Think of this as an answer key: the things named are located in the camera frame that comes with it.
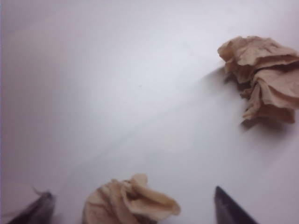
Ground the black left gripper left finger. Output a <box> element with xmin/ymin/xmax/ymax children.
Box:
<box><xmin>7</xmin><ymin>190</ymin><xmax>56</xmax><ymax>224</ymax></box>

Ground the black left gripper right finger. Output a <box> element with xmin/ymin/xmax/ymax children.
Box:
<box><xmin>214</xmin><ymin>186</ymin><xmax>257</xmax><ymax>224</ymax></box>

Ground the round brown paper ball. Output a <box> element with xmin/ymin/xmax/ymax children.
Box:
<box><xmin>84</xmin><ymin>173</ymin><xmax>182</xmax><ymax>224</ymax></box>

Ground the layered brown paper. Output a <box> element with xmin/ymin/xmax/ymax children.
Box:
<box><xmin>217</xmin><ymin>35</ymin><xmax>299</xmax><ymax>126</ymax></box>

